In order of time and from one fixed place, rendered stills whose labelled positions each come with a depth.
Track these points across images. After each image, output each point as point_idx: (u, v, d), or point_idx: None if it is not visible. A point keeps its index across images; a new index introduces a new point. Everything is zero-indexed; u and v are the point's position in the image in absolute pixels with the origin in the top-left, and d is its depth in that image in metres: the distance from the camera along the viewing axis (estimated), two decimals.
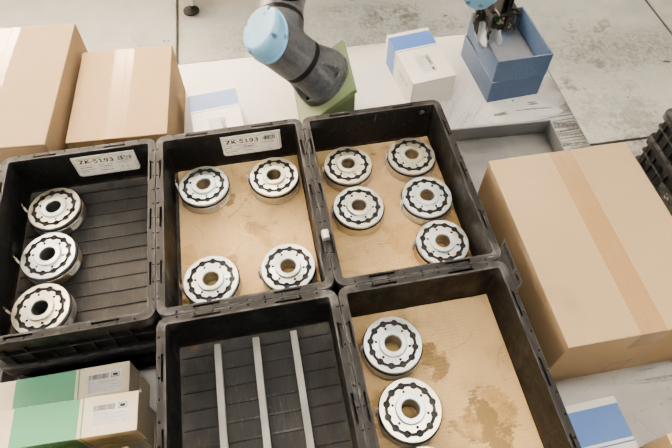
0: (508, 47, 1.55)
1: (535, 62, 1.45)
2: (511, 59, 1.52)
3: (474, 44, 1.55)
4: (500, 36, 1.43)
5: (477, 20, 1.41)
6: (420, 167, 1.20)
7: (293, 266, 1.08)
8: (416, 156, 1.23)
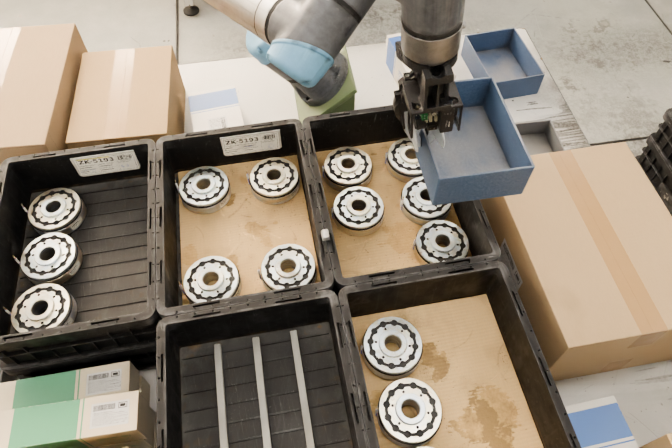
0: (465, 141, 0.97)
1: (504, 179, 0.86)
2: (468, 163, 0.94)
3: None
4: (441, 134, 0.84)
5: (399, 110, 0.83)
6: (420, 167, 1.20)
7: (293, 266, 1.08)
8: (416, 156, 1.23)
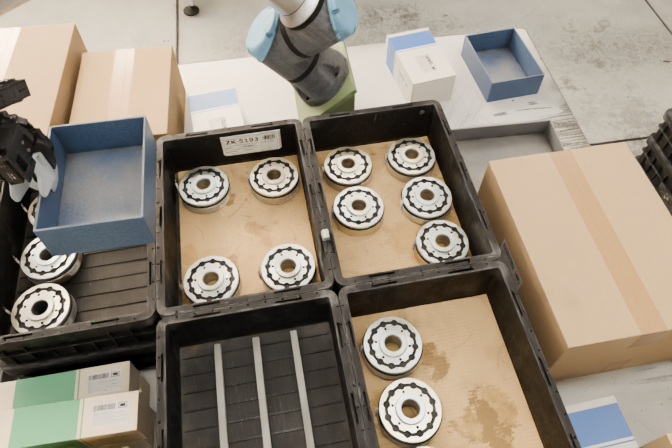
0: (117, 183, 0.91)
1: (116, 229, 0.81)
2: (110, 208, 0.88)
3: (64, 176, 0.92)
4: (38, 183, 0.79)
5: None
6: (420, 167, 1.20)
7: (293, 266, 1.08)
8: (416, 156, 1.23)
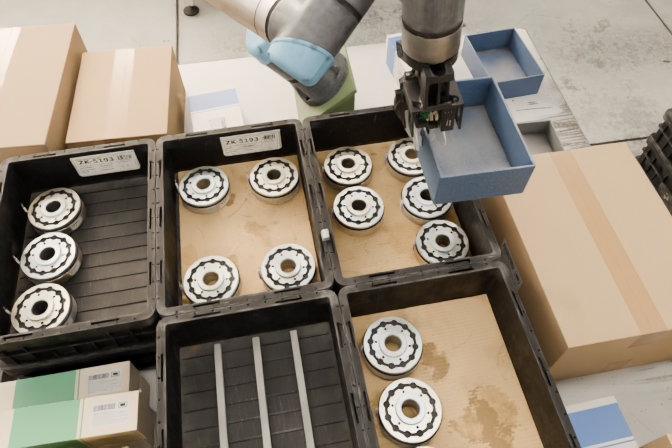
0: (466, 140, 0.96)
1: (505, 178, 0.86)
2: (469, 162, 0.94)
3: None
4: (442, 133, 0.84)
5: (400, 108, 0.83)
6: (420, 167, 1.20)
7: (293, 266, 1.08)
8: (416, 156, 1.23)
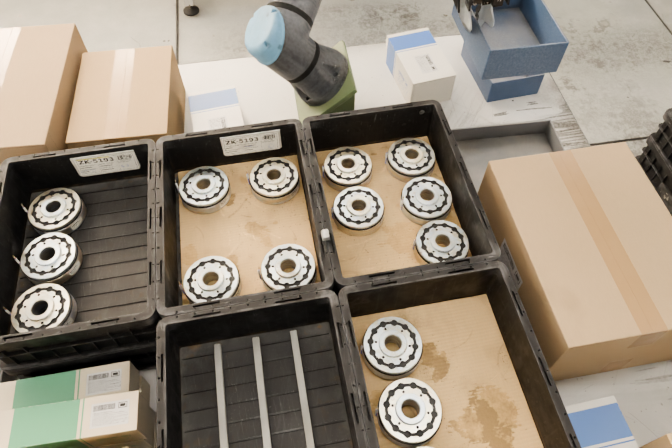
0: (506, 33, 1.13)
1: (543, 54, 1.03)
2: None
3: (460, 28, 1.14)
4: (491, 14, 1.01)
5: None
6: (420, 167, 1.20)
7: (293, 266, 1.08)
8: (416, 156, 1.23)
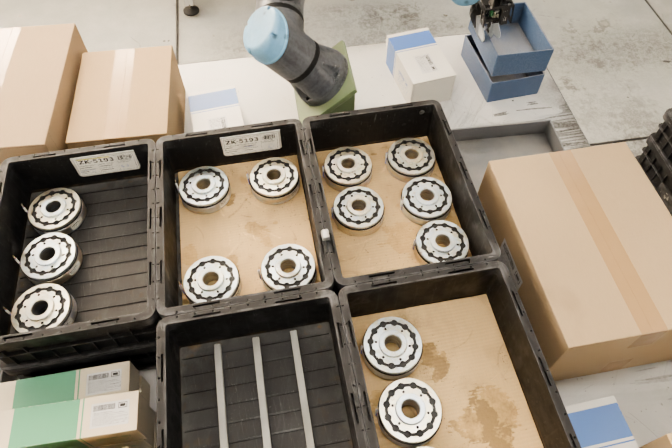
0: (508, 42, 1.53)
1: (535, 58, 1.43)
2: None
3: (475, 38, 1.54)
4: (498, 29, 1.41)
5: (474, 14, 1.40)
6: (420, 167, 1.20)
7: (293, 266, 1.08)
8: (416, 156, 1.23)
